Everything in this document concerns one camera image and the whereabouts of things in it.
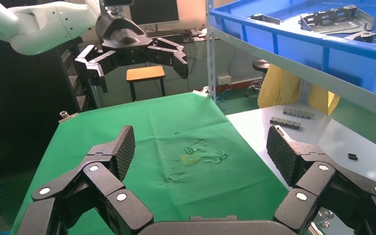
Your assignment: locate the large sheet metal bracket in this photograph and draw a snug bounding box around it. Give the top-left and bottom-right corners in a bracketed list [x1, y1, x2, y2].
[299, 4, 375, 34]

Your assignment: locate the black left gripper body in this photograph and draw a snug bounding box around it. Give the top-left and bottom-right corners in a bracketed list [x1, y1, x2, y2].
[95, 11, 154, 66]

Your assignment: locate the wooden top stool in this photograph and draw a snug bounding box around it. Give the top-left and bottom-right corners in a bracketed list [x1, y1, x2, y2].
[125, 65, 166, 103]

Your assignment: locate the black robot torso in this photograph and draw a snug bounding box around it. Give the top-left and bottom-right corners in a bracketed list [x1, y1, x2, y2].
[0, 35, 82, 177]

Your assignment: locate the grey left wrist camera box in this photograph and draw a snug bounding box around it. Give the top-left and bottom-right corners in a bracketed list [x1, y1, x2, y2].
[99, 0, 135, 8]

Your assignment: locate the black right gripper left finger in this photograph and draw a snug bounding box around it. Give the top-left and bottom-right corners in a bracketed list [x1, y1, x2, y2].
[16, 125, 155, 235]

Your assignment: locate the black computer monitor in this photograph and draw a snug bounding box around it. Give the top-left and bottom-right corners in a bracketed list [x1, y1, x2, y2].
[129, 0, 180, 26]

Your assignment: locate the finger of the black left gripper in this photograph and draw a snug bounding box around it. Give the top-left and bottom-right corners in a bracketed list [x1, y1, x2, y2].
[74, 45, 118, 94]
[147, 37, 189, 80]

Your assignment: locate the white metal shelf board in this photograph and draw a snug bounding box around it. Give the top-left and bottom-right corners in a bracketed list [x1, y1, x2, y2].
[209, 25, 376, 120]

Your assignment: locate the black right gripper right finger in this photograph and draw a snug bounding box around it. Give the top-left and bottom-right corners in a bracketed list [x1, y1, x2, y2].
[266, 125, 376, 235]

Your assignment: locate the green table cloth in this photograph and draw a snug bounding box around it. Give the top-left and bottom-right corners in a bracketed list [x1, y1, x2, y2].
[9, 92, 289, 235]

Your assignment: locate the grey perforated shelf post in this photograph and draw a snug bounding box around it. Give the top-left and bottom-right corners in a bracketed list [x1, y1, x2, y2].
[206, 0, 216, 101]

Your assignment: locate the yellow plastic bag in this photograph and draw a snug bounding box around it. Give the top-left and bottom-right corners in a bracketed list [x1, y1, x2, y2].
[257, 64, 340, 117]

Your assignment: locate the grey metal clip strip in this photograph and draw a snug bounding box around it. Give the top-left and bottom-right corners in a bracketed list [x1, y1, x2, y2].
[282, 107, 315, 119]
[269, 116, 302, 131]

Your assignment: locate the blue plastic bin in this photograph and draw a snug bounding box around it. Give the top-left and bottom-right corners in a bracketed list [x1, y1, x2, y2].
[209, 0, 376, 96]

